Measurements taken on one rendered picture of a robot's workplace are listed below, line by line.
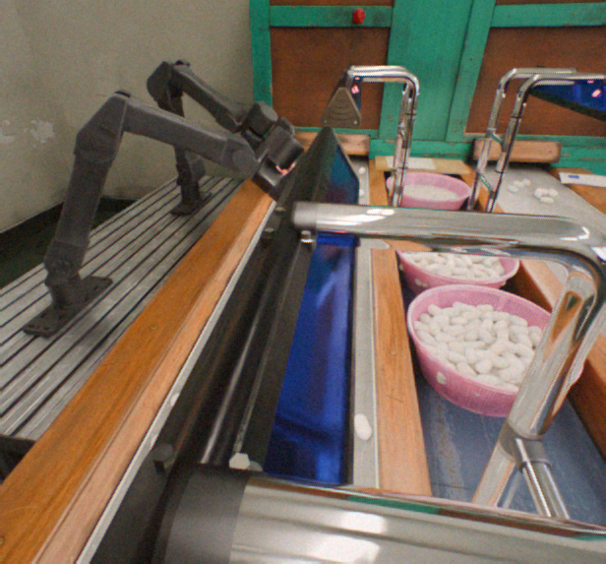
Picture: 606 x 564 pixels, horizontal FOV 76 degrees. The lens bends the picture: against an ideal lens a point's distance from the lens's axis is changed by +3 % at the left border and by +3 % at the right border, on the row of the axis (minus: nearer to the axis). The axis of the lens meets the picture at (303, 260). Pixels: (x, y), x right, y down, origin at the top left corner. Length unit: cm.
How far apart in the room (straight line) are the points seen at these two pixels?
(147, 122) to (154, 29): 197
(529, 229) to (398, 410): 39
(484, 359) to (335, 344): 54
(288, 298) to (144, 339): 55
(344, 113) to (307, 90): 82
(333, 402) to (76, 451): 45
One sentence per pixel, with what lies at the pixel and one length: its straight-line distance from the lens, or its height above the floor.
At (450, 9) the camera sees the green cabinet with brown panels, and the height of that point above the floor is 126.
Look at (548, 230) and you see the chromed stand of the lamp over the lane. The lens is 22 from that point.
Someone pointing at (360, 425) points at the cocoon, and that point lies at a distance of 55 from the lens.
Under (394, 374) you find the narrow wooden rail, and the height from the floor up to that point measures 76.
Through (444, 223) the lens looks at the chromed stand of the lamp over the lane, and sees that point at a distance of 20.
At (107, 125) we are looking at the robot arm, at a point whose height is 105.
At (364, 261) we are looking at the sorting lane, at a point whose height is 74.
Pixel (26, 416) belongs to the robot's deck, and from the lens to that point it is 79.
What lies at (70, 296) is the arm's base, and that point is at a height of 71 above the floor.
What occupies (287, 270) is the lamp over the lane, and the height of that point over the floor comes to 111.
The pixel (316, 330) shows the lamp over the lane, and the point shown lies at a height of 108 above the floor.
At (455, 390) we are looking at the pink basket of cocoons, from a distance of 68.
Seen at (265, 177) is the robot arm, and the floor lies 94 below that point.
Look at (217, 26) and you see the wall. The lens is 257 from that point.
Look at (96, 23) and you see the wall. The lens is 293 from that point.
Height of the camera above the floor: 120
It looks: 31 degrees down
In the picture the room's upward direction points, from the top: 1 degrees clockwise
